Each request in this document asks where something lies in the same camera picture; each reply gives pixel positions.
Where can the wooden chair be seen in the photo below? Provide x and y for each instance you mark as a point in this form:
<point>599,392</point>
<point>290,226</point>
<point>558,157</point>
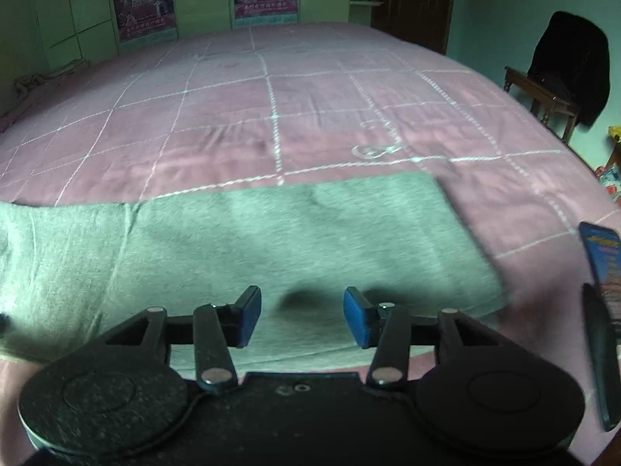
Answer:
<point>548,97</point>

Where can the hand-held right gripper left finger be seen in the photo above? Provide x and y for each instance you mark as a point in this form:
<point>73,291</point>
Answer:
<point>248,318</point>

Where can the yellow object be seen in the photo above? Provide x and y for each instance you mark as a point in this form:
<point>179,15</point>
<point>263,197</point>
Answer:
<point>615,132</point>

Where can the crumpled grey clothes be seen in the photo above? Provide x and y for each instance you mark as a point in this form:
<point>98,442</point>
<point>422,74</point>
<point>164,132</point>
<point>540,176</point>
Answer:
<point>39,80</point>

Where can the colourful packets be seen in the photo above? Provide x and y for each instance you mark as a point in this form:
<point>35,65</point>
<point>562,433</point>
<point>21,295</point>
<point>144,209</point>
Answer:
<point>612,179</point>

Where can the green shorts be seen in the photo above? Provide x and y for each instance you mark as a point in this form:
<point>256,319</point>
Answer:
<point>271,238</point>

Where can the dark brown door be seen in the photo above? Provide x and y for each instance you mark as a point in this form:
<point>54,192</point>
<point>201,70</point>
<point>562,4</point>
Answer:
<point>412,0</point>

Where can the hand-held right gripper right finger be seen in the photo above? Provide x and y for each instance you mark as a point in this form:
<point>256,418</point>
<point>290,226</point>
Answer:
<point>355,318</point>

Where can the black oblong object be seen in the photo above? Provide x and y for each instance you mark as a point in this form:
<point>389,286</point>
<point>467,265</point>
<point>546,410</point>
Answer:
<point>601,349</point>

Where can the pink checked bed sheet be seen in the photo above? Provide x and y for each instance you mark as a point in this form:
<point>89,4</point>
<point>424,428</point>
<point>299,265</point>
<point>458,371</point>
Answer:
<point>310,107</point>

